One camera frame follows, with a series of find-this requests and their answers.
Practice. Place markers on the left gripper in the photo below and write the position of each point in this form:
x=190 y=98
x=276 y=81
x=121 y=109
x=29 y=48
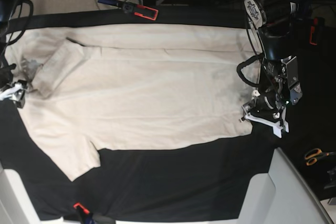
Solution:
x=263 y=104

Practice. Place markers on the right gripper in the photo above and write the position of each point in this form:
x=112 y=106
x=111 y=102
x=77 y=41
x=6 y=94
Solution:
x=6 y=78

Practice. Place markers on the cream white T-shirt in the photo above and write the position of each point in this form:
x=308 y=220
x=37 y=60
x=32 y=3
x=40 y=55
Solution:
x=129 y=87

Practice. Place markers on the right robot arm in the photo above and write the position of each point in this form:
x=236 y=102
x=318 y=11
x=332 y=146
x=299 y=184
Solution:
x=8 y=8

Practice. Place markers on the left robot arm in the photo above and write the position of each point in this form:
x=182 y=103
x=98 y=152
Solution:
x=273 y=23

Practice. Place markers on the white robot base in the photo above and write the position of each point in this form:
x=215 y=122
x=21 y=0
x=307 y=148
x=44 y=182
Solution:
x=288 y=197
x=16 y=206

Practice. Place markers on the orange black clamp right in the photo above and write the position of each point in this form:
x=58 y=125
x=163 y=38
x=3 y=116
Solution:
x=316 y=30

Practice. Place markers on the black table cloth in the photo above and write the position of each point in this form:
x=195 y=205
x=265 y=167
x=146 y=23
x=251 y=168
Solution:
x=312 y=124

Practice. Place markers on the orange blue clamp bottom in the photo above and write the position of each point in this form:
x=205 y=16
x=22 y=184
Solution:
x=87 y=217

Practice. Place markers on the blue orange clamp top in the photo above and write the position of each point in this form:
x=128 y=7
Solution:
x=132 y=8

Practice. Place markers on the orange handled scissors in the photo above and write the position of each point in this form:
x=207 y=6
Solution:
x=316 y=154

